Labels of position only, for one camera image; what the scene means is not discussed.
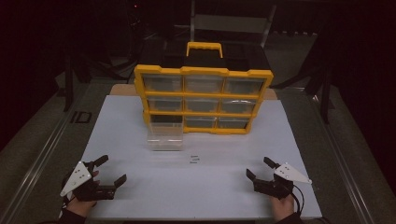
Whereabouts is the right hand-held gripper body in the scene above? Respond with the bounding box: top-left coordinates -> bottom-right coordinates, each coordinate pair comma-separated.
253,161 -> 313,201

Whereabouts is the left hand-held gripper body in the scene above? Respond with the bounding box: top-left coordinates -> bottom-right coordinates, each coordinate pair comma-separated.
60,161 -> 116,203

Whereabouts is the clear plastic drawer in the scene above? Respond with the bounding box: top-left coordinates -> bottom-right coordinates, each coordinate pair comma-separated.
147,121 -> 185,152

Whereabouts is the yellow and black organizer cabinet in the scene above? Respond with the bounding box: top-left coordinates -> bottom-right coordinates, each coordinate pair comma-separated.
134,41 -> 275,135

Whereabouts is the person's right hand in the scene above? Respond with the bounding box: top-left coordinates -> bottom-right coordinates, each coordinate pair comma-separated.
270,192 -> 296,223

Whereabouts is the person's left hand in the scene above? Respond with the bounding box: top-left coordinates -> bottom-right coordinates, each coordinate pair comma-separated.
65,170 -> 101,218

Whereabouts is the white table mat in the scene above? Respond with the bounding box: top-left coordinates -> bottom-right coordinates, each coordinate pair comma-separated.
59,94 -> 323,220

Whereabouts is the black metal stand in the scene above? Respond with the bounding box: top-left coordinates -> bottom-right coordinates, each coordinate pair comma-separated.
63,54 -> 92,113
304,60 -> 336,125

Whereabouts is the set of clear cabinet drawers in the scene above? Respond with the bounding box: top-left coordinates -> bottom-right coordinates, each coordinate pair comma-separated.
142,74 -> 267,130

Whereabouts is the metal floor rail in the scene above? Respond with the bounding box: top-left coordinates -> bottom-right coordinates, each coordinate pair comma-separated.
311,92 -> 379,224
0,80 -> 94,224

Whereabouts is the grey metal chair frame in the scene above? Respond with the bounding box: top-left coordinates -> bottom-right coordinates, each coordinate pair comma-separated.
189,0 -> 277,49

